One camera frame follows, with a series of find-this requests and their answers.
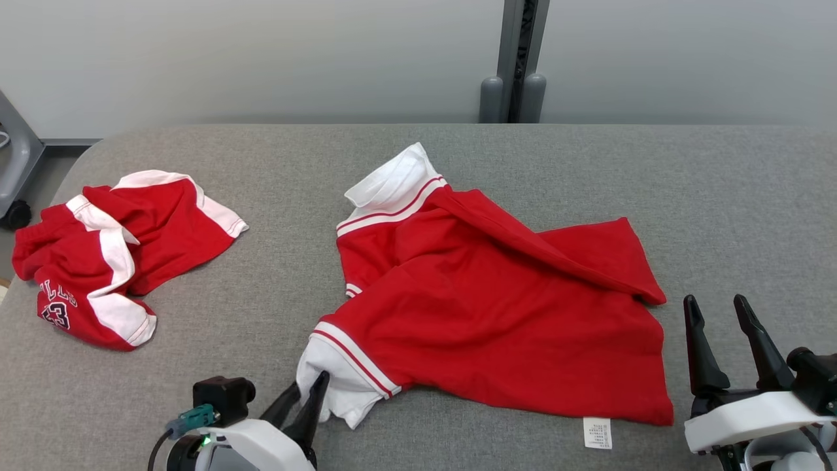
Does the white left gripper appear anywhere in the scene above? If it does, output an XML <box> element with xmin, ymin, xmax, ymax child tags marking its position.
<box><xmin>195</xmin><ymin>370</ymin><xmax>332</xmax><ymax>471</ymax></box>

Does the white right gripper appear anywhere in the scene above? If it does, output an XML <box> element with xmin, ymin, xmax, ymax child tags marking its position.
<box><xmin>683</xmin><ymin>294</ymin><xmax>837</xmax><ymax>455</ymax></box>

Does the red shirt with white sleeves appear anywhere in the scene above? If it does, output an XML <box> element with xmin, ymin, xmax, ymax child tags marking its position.
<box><xmin>296</xmin><ymin>142</ymin><xmax>674</xmax><ymax>451</ymax></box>

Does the red basketball shorts number 23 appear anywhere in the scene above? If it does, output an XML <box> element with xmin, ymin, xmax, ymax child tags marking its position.
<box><xmin>12</xmin><ymin>170</ymin><xmax>250</xmax><ymax>352</ymax></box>

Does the black caster wheel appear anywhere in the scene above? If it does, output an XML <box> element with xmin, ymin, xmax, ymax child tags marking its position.
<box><xmin>0</xmin><ymin>200</ymin><xmax>32</xmax><ymax>231</ymax></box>

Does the grey curved stand leg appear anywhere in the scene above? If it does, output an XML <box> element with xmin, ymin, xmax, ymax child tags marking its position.
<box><xmin>0</xmin><ymin>88</ymin><xmax>45</xmax><ymax>220</ymax></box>

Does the teal left camera connector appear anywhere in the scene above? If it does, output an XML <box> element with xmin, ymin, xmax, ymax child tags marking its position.
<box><xmin>165</xmin><ymin>404</ymin><xmax>220</xmax><ymax>438</ymax></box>

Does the black left camera cable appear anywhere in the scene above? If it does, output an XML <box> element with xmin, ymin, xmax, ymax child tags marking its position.
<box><xmin>147</xmin><ymin>428</ymin><xmax>176</xmax><ymax>471</ymax></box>

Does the grey partition post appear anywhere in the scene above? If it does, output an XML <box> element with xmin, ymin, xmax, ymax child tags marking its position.
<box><xmin>479</xmin><ymin>0</ymin><xmax>550</xmax><ymax>125</ymax></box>

